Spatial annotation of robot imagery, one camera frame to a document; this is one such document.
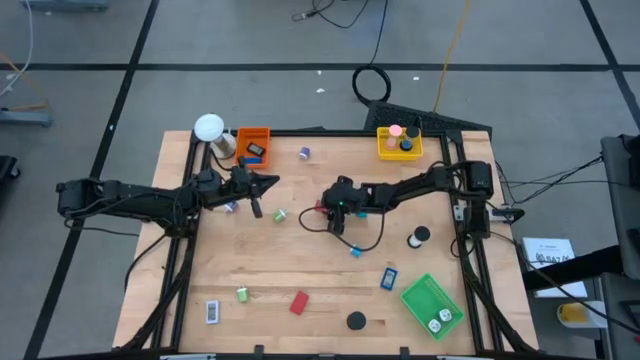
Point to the black wheeled base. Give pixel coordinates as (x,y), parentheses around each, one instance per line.
(6,170)

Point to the black digital clock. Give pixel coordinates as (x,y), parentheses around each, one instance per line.
(256,148)

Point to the white flood light bulb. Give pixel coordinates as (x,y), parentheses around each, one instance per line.
(209,127)

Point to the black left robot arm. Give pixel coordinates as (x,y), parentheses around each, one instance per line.
(140,197)

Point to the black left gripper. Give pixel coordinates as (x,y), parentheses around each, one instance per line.
(237,185)

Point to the black aluminium table frame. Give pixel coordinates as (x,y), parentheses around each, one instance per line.
(325,133)

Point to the black flat bar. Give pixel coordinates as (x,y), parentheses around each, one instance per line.
(575,267)

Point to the blue usb wall charger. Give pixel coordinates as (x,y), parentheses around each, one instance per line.
(356,251)

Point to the white digital clock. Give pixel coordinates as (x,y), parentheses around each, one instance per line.
(212,311)

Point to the yellow plastic basket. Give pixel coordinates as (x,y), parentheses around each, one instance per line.
(384,155)

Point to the red digital clock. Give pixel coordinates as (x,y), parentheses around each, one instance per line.
(318,207)

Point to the white roll yellow label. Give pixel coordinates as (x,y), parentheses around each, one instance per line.
(572,314)

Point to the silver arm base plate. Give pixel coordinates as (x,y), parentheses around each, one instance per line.
(459,212)

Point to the black hourglass white sand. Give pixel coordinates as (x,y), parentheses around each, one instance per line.
(421,233)

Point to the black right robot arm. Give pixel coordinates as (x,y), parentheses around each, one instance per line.
(425,185)

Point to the black hourglass blue sand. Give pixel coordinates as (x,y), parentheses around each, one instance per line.
(412,132)

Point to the grey floor stand foot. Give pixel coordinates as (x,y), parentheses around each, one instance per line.
(25,119)
(65,5)

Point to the teal digital clock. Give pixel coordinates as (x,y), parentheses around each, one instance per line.
(361,215)

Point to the red rectangular plastic box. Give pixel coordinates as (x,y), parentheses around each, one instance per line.
(299,302)

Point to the white paper label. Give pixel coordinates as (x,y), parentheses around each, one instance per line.
(547,247)

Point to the orange plastic basket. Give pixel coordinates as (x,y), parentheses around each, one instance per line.
(242,135)

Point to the black frame clip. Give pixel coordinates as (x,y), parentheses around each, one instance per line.
(258,350)
(404,352)

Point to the grey metal cabinet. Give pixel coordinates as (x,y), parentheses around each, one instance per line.
(617,225)
(607,345)

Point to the blue digital clock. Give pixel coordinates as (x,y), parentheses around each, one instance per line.
(252,160)
(389,278)

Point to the pink hourglass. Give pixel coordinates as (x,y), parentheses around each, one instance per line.
(395,130)

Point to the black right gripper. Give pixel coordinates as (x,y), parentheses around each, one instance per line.
(345,192)

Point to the black perforated panel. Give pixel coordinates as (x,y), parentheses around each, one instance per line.
(400,114)

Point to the green plastic basket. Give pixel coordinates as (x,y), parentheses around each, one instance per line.
(422,300)

